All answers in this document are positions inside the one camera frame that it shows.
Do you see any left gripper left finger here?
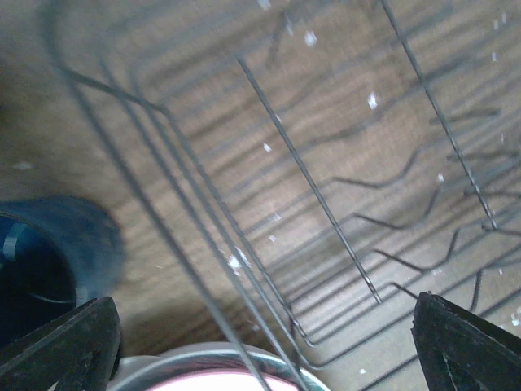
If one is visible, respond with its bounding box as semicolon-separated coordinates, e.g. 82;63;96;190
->
1;297;121;390

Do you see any blue ceramic mug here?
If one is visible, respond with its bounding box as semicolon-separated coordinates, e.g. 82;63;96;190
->
1;196;125;347

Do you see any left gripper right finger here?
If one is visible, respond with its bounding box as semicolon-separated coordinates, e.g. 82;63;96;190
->
412;292;520;390

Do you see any pink plastic plate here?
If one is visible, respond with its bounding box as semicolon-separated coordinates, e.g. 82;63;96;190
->
107;342;330;390

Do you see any black wire dish rack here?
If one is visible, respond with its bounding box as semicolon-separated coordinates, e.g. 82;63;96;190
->
44;1;520;390

